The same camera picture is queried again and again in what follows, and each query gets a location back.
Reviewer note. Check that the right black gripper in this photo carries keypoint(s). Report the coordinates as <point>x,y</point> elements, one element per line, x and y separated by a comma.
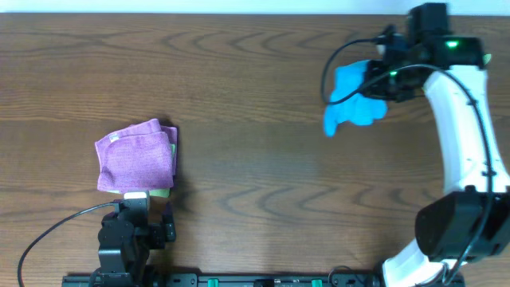
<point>402,96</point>

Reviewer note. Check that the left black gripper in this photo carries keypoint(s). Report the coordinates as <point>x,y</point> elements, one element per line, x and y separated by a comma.
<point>149,230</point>

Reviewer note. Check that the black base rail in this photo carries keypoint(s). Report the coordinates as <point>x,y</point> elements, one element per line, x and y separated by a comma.
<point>194,280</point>

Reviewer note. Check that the folded green cloth under purple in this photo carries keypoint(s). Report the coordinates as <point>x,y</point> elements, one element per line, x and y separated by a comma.
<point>164,193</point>

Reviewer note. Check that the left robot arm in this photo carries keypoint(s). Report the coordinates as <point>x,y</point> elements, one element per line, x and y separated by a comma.
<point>126,239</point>

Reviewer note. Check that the blue microfiber cloth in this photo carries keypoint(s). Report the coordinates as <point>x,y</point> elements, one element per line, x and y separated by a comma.
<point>358,109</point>

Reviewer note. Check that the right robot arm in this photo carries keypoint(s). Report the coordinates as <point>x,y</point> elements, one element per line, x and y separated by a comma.
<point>470,221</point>

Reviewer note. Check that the crumpled green cloth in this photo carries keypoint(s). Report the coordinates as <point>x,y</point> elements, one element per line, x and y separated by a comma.
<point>487,58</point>

